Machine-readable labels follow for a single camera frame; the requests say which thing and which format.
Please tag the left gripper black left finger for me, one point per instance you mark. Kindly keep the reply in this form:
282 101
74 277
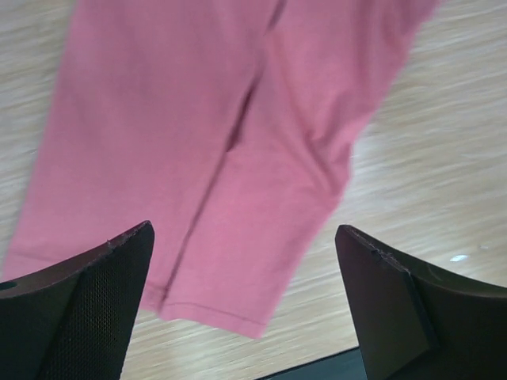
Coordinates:
74 320

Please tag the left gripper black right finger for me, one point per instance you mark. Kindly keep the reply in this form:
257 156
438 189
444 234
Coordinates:
414 320

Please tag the salmon pink t shirt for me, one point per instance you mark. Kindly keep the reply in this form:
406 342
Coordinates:
229 125

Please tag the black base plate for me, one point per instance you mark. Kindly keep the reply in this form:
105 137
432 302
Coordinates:
345 365

